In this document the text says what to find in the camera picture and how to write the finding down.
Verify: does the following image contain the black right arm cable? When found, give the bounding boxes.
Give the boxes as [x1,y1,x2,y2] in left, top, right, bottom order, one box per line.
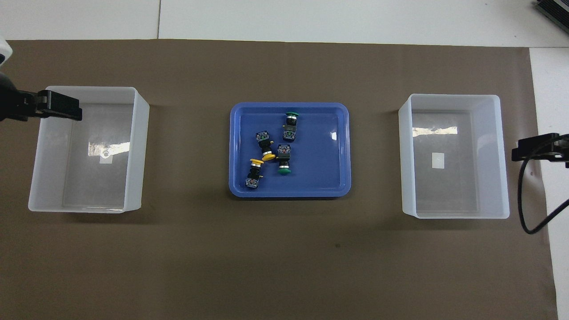
[518,133,569,235]

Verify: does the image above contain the translucent white plastic box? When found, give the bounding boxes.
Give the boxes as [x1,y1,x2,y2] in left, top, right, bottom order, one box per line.
[398,93,510,220]
[28,86,150,214]

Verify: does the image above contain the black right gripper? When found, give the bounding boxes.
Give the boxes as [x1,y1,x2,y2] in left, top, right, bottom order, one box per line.
[511,133,569,168]

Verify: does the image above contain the green push button switch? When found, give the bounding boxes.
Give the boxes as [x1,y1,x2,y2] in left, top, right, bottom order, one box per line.
[276,144,293,176]
[283,111,300,143]

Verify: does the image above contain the blue plastic tray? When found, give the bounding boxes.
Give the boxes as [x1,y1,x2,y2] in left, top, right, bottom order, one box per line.
[228,102,352,198]

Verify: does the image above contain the brown table mat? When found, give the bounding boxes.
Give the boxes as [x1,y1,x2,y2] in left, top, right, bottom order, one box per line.
[0,39,558,320]

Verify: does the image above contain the dark grey ribbed device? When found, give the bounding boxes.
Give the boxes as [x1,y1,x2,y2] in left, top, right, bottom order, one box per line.
[535,0,569,28]

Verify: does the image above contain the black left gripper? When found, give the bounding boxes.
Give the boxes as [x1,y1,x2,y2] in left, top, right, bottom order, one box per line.
[0,72,83,123]

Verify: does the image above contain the yellow push button switch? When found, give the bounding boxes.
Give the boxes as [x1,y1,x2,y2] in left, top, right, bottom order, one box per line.
[245,158,265,190]
[255,130,276,162]

